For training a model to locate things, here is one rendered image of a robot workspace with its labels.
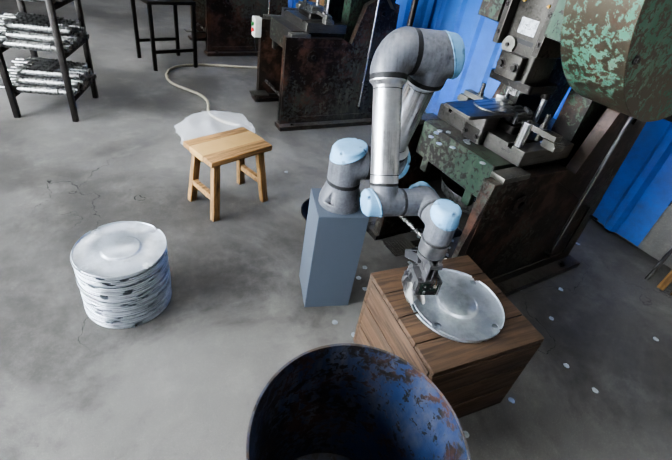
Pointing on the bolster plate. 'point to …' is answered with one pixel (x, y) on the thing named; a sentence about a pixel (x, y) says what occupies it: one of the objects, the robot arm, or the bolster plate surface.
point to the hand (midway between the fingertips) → (410, 297)
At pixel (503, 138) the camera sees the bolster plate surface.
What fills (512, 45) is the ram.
